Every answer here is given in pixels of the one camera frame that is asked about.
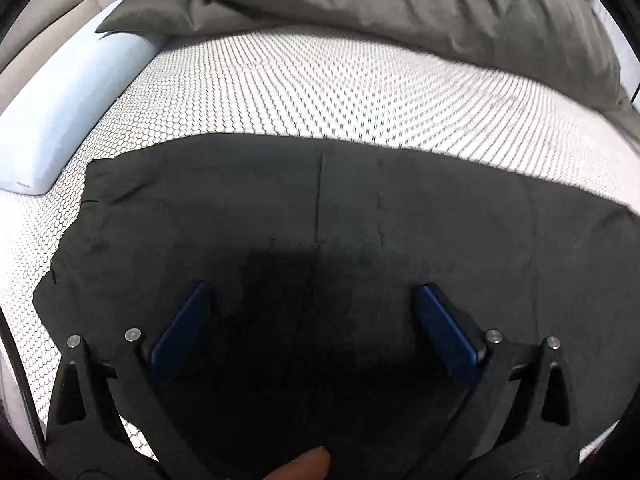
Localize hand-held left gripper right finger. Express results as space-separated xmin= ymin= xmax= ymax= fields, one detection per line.
xmin=400 ymin=284 xmax=582 ymax=480

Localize light blue pillow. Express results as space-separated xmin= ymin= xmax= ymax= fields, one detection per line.
xmin=0 ymin=0 xmax=163 ymax=195

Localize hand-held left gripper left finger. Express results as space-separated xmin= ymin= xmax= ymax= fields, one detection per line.
xmin=45 ymin=281 xmax=217 ymax=480

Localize white honeycomb bed sheet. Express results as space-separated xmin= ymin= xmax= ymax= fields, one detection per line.
xmin=0 ymin=25 xmax=640 ymax=461

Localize grey duvet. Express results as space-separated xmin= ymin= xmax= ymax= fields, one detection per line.
xmin=95 ymin=0 xmax=640 ymax=126

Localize person's left hand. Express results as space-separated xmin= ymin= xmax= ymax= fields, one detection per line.
xmin=260 ymin=447 xmax=332 ymax=480

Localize black pants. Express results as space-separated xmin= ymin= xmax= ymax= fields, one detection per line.
xmin=32 ymin=132 xmax=640 ymax=480

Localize black cable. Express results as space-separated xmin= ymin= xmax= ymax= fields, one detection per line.
xmin=0 ymin=310 xmax=47 ymax=461

